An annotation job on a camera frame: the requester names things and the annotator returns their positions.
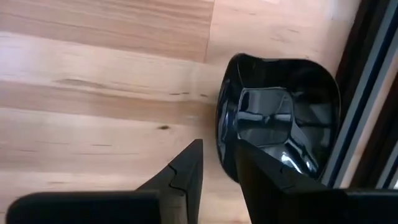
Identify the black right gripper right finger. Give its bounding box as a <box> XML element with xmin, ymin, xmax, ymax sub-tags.
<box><xmin>235</xmin><ymin>139</ymin><xmax>398</xmax><ymax>224</ymax></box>

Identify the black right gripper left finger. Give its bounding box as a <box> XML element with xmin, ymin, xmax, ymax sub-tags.
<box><xmin>6</xmin><ymin>139</ymin><xmax>205</xmax><ymax>224</ymax></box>

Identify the wavy square black plate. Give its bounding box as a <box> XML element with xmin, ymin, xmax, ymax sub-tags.
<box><xmin>215</xmin><ymin>52</ymin><xmax>342</xmax><ymax>184</ymax></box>

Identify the black aluminium table frame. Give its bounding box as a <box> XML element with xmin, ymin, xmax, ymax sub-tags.
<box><xmin>320</xmin><ymin>0</ymin><xmax>398</xmax><ymax>190</ymax></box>

